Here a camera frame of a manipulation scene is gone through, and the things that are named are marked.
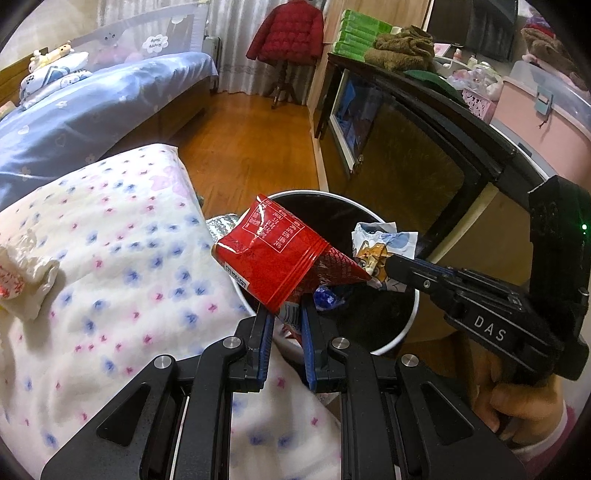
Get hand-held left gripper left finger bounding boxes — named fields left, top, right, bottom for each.
left=41, top=311, right=278, bottom=480

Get red brown plush toy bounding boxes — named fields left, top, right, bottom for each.
left=522, top=21, right=591, bottom=88

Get person's right forearm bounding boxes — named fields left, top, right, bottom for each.
left=508, top=401, right=583, bottom=468

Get wooden coat stand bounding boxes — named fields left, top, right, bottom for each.
left=270, top=58, right=298, bottom=110

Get green cloth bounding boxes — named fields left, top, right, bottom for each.
left=404, top=69, right=465, bottom=104

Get black trash bin white rim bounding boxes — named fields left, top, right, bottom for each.
left=231, top=189, right=421, bottom=356

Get pink storage box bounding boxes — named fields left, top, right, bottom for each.
left=489, top=62, right=591, bottom=162

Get pink lattice basket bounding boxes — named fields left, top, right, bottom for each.
left=464, top=88, right=497, bottom=123

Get yellow white plush toy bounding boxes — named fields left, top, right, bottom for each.
left=28, top=41, right=75, bottom=71

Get light wooden cabinet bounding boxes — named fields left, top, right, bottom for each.
left=307, top=0, right=435, bottom=139

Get pillows with plush toy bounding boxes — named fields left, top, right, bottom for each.
left=18, top=51, right=93, bottom=109

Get red padded jacket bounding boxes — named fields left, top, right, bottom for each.
left=246, top=1, right=325, bottom=63

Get wooden headboard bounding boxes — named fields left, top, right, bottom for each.
left=0, top=46, right=49, bottom=109

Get blue bed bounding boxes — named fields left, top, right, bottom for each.
left=0, top=51, right=220, bottom=213

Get cartoon print wrapper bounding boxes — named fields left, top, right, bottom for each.
left=352, top=220, right=419, bottom=292

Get blue plastic bag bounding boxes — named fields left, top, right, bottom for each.
left=314, top=286, right=345, bottom=311

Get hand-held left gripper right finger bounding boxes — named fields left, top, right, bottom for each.
left=300, top=300, right=527, bottom=480

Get white radiator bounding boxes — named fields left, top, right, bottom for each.
left=203, top=36, right=221, bottom=90

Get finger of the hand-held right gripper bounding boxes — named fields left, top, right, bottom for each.
left=383, top=255, right=465, bottom=315
left=413, top=258, right=490, bottom=283

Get grey bed guard rail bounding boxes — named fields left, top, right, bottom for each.
left=69, top=0, right=211, bottom=71

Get dark screen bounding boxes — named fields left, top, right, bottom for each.
left=466, top=0, right=518, bottom=51

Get white wrapper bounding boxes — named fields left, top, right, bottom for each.
left=0, top=228, right=61, bottom=321

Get brown fluffy cloth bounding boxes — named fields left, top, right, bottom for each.
left=365, top=26, right=437, bottom=72

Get pile of small toys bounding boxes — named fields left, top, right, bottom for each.
left=452, top=60, right=504, bottom=99

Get white floral bed sheet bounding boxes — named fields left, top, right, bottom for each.
left=0, top=144, right=365, bottom=480

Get dark glass door cabinet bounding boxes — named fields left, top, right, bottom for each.
left=314, top=53, right=559, bottom=278

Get grey curtain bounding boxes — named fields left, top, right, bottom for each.
left=97, top=0, right=333, bottom=95

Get red snack bag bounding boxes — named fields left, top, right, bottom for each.
left=211, top=194, right=375, bottom=343

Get person's right hand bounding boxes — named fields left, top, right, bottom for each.
left=471, top=351, right=568, bottom=445

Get stack of green packets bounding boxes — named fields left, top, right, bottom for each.
left=332, top=9, right=404, bottom=58

